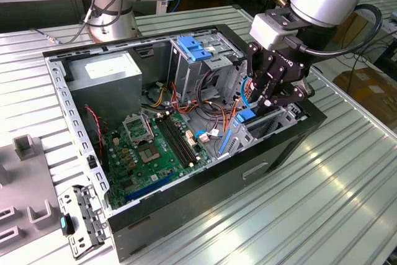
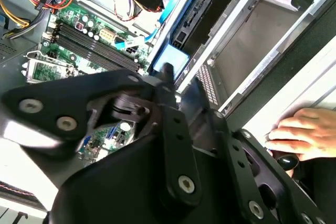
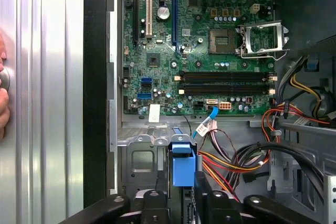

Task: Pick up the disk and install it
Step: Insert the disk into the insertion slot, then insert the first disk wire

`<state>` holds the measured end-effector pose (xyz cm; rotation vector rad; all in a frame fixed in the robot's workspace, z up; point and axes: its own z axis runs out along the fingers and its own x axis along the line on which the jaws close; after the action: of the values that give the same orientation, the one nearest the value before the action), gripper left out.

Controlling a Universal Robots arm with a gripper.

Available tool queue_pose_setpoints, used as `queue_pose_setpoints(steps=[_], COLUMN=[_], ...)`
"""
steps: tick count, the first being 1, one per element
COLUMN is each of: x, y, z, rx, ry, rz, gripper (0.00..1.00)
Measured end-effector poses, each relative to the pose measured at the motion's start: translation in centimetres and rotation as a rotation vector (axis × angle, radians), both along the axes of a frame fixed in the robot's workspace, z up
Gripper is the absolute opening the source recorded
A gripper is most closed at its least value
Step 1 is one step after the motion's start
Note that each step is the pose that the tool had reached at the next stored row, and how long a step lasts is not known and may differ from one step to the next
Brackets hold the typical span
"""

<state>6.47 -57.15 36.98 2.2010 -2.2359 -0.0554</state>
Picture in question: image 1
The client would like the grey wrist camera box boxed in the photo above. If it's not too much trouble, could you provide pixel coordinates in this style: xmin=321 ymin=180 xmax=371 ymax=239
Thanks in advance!
xmin=249 ymin=13 xmax=291 ymax=51

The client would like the blue expansion slot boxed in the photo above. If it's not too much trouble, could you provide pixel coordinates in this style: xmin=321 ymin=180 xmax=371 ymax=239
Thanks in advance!
xmin=125 ymin=173 xmax=174 ymax=202

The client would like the metal slat side table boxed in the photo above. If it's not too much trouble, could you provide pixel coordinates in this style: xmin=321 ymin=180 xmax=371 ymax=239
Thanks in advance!
xmin=353 ymin=0 xmax=397 ymax=35

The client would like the black cable metal plug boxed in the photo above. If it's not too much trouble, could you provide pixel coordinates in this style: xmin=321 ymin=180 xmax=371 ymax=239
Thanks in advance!
xmin=30 ymin=0 xmax=128 ymax=45

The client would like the blue flat wire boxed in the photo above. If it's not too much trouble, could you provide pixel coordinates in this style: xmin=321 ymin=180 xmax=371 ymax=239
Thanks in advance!
xmin=240 ymin=75 xmax=260 ymax=108

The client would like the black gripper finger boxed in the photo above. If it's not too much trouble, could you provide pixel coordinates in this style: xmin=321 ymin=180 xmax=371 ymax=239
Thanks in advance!
xmin=247 ymin=42 xmax=280 ymax=114
xmin=261 ymin=62 xmax=316 ymax=115

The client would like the green motherboard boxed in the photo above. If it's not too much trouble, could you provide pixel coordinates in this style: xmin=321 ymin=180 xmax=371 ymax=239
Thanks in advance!
xmin=102 ymin=111 xmax=215 ymax=210

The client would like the grey metal slot bracket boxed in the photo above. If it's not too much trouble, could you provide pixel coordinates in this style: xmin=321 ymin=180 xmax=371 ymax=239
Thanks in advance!
xmin=57 ymin=184 xmax=109 ymax=261

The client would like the grey parts rack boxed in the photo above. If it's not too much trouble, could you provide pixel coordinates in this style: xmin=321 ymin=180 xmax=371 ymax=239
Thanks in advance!
xmin=0 ymin=134 xmax=74 ymax=265

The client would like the red black twisted wire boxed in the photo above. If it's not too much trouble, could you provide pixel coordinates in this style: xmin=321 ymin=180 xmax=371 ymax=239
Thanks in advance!
xmin=84 ymin=106 xmax=105 ymax=157

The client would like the grey metal drive cage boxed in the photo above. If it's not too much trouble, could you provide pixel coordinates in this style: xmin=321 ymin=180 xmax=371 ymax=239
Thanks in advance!
xmin=169 ymin=30 xmax=249 ymax=104

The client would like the metal socket cover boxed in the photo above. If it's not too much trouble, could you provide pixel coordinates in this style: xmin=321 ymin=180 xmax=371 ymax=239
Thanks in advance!
xmin=122 ymin=112 xmax=155 ymax=146

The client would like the CPU socket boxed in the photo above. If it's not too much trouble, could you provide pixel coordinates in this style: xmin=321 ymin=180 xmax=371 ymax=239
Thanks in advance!
xmin=138 ymin=142 xmax=162 ymax=165

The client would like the yellow black wire bundle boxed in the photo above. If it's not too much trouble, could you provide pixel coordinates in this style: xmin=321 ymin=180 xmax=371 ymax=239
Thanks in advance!
xmin=141 ymin=81 xmax=170 ymax=109

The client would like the flat cardboard box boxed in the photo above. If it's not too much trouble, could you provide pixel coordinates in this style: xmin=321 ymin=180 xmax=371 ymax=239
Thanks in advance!
xmin=333 ymin=68 xmax=397 ymax=129

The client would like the blue plastic drive bracket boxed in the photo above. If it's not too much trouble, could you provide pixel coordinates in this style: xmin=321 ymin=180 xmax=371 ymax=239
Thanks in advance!
xmin=177 ymin=35 xmax=212 ymax=63

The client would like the white connector blue wire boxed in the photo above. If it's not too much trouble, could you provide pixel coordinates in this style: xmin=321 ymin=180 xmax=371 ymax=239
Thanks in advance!
xmin=195 ymin=128 xmax=225 ymax=144

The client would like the thick black camera cable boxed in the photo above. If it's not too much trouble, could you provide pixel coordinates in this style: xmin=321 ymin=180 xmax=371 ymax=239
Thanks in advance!
xmin=287 ymin=3 xmax=384 ymax=58

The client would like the black teal latch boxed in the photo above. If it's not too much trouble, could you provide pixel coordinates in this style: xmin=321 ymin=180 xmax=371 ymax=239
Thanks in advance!
xmin=60 ymin=213 xmax=75 ymax=236

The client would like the black RAM slot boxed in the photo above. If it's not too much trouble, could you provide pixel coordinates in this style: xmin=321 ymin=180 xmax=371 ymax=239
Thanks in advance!
xmin=163 ymin=113 xmax=197 ymax=166
xmin=156 ymin=115 xmax=190 ymax=169
xmin=167 ymin=111 xmax=202 ymax=163
xmin=160 ymin=115 xmax=194 ymax=168

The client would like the orange black wire bundle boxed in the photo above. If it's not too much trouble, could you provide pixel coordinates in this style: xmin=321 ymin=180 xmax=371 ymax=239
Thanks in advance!
xmin=169 ymin=81 xmax=244 ymax=132

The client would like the grey power supply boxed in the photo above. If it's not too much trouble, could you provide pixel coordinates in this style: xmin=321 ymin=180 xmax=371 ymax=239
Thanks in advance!
xmin=66 ymin=51 xmax=143 ymax=123

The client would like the black open PC case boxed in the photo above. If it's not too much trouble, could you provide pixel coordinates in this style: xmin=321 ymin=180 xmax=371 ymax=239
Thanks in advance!
xmin=42 ymin=24 xmax=328 ymax=263

